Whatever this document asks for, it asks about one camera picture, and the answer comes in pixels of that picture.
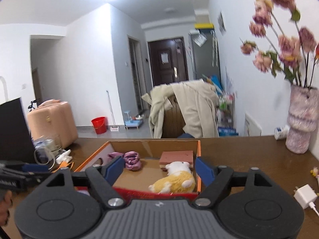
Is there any white yellow plush sheep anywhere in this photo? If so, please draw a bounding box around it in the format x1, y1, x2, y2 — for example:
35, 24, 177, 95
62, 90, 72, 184
149, 161, 196, 194

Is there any left hand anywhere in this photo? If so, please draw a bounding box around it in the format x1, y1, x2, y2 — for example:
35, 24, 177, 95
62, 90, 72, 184
0, 190, 13, 226

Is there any purple folded cloth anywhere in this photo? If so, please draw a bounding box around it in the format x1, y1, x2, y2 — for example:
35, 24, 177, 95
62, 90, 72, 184
106, 151, 142, 171

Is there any glass jar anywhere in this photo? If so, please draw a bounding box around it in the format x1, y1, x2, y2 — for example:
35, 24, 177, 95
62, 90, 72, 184
33, 135, 62, 170

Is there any red orange cardboard box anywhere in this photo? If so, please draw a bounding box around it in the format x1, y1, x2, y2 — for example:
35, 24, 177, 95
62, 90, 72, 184
71, 138, 201, 193

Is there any red bucket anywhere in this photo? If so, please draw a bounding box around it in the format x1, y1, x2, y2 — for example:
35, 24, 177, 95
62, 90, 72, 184
91, 117, 107, 134

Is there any cluttered storage rack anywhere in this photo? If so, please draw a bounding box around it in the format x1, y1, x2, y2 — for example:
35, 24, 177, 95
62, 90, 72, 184
202, 74, 238, 137

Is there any brown wooden chair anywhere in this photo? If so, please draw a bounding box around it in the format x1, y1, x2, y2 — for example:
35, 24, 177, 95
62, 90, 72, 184
162, 95, 185, 139

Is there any pink suitcase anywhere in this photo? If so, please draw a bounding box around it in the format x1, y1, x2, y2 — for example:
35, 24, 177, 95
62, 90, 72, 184
27, 99, 78, 148

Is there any beige coat on chair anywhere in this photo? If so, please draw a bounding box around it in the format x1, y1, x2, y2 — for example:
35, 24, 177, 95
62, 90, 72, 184
142, 79, 219, 139

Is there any white medicine bottle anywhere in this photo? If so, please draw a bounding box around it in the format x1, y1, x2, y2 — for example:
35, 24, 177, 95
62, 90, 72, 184
274, 125, 290, 140

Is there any white power adapter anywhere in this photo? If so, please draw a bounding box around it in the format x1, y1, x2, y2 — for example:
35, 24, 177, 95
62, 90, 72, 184
294, 184, 319, 216

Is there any pink textured vase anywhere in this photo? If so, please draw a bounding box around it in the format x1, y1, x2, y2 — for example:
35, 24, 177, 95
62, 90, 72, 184
286, 85, 318, 154

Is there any grey refrigerator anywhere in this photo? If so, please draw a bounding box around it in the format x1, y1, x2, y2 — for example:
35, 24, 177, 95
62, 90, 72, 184
189, 29, 221, 81

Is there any dark entrance door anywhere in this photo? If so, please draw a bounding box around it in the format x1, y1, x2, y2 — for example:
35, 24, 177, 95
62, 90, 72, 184
148, 37, 189, 86

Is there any yellow box on refrigerator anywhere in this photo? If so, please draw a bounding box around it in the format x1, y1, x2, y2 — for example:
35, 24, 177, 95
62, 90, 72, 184
194, 23, 215, 30

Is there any orange strap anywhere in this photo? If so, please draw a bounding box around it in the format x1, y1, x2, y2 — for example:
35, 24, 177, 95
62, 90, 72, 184
51, 161, 75, 173

